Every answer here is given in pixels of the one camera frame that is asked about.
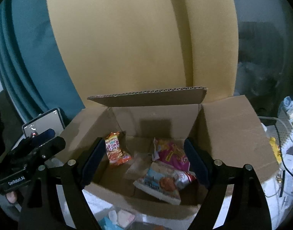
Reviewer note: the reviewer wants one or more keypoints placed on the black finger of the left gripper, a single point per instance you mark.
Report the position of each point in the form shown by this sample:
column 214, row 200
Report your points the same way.
column 38, row 140
column 45, row 151

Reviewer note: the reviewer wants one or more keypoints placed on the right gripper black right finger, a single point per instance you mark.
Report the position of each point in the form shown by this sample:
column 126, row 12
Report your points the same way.
column 248, row 208

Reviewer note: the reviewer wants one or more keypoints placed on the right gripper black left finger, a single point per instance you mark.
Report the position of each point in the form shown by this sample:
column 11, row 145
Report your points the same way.
column 41, row 208

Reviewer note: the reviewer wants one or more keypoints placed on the person's hand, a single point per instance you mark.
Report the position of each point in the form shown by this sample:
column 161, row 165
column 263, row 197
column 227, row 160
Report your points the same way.
column 11, row 197

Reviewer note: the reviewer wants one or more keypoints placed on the smartphone with lit screen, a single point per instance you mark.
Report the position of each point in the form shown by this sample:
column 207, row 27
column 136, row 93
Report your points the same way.
column 51, row 119

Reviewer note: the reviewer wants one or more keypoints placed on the light blue tissue pack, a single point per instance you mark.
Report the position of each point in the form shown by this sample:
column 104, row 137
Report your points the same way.
column 107, row 224

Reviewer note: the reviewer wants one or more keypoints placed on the orange chip snack bag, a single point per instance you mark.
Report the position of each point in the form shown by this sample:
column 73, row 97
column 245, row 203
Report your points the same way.
column 116, row 155

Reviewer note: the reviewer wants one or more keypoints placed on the yellow snack packet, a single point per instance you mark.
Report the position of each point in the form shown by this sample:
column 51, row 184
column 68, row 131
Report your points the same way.
column 276, row 150

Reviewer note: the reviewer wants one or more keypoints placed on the teal curtain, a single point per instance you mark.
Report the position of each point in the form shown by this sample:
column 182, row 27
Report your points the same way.
column 31, row 67

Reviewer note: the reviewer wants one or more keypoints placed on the white blue snack bag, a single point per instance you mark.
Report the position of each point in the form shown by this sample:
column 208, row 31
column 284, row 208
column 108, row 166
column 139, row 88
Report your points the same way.
column 164, row 182

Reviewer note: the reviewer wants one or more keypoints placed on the pink snack bag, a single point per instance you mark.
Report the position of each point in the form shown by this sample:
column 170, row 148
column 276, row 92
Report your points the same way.
column 166, row 151

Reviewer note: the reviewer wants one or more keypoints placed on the clear wrapped pastry pack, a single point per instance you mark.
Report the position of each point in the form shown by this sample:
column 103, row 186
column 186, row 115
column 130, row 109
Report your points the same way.
column 139, row 167

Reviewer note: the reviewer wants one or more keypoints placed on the brown cardboard box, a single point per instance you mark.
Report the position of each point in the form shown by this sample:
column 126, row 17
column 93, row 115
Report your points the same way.
column 227, row 129

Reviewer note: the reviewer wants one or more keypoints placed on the crumpled bag on shelf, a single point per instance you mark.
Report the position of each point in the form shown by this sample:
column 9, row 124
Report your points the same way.
column 288, row 108

